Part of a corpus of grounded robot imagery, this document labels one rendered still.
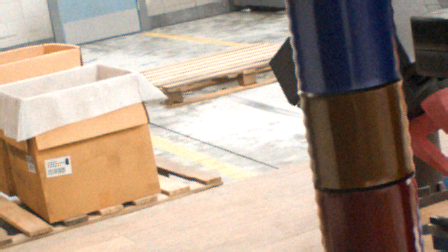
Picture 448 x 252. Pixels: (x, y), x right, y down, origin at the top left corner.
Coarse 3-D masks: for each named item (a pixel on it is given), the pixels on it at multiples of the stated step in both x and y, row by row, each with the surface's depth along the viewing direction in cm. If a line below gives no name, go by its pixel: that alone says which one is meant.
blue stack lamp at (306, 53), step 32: (288, 0) 37; (320, 0) 36; (352, 0) 36; (384, 0) 36; (320, 32) 36; (352, 32) 36; (384, 32) 36; (320, 64) 36; (352, 64) 36; (384, 64) 36
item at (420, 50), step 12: (432, 12) 63; (444, 12) 62; (420, 24) 62; (432, 24) 61; (444, 24) 60; (420, 36) 62; (432, 36) 61; (444, 36) 60; (420, 48) 63; (432, 48) 62; (444, 48) 61; (420, 60) 63; (432, 60) 62; (444, 60) 61; (420, 72) 63; (432, 72) 62; (444, 72) 61
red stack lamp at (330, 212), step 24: (336, 192) 38; (360, 192) 37; (384, 192) 37; (408, 192) 38; (336, 216) 38; (360, 216) 37; (384, 216) 37; (408, 216) 38; (336, 240) 38; (360, 240) 38; (384, 240) 37; (408, 240) 38
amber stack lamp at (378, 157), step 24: (312, 96) 37; (336, 96) 36; (360, 96) 36; (384, 96) 37; (312, 120) 37; (336, 120) 37; (360, 120) 36; (384, 120) 37; (312, 144) 38; (336, 144) 37; (360, 144) 37; (384, 144) 37; (408, 144) 38; (312, 168) 38; (336, 168) 37; (360, 168) 37; (384, 168) 37; (408, 168) 38
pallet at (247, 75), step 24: (240, 48) 803; (264, 48) 779; (144, 72) 773; (168, 72) 749; (192, 72) 727; (216, 72) 713; (240, 72) 708; (264, 72) 762; (168, 96) 686; (216, 96) 699
